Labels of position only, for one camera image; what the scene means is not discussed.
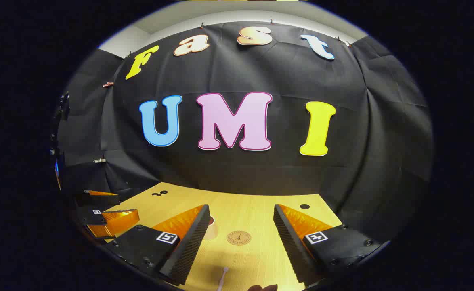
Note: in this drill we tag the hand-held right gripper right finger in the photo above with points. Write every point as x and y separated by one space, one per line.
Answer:
291 246

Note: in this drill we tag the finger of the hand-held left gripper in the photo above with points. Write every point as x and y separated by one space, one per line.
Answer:
89 216
99 200

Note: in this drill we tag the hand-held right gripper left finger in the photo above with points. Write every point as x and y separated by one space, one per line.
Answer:
190 246

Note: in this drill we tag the pale pink toothbrush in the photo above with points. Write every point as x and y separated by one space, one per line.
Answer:
222 279

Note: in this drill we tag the round wooden coaster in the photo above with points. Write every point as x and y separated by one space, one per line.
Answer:
238 237

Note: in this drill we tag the wooden desktop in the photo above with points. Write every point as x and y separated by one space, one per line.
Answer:
241 214

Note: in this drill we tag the black backdrop cloth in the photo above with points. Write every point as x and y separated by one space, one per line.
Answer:
281 72

